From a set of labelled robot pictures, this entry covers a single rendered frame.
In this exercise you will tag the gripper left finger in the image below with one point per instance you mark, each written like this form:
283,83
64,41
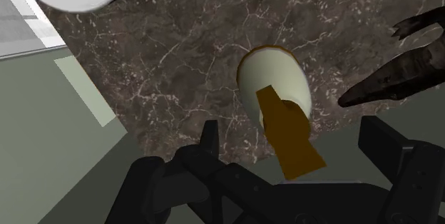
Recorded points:
194,178

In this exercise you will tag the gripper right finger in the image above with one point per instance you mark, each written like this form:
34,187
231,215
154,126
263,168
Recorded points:
410,167

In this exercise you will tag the dark brown horned figure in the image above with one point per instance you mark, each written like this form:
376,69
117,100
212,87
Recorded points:
400,73

